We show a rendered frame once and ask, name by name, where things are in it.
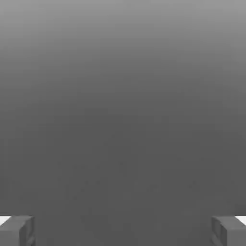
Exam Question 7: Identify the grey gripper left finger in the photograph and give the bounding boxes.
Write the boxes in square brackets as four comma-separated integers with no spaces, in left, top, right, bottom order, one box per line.
[0,215,37,246]

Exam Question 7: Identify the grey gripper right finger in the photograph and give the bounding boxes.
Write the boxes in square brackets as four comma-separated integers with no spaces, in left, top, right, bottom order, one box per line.
[210,215,246,246]

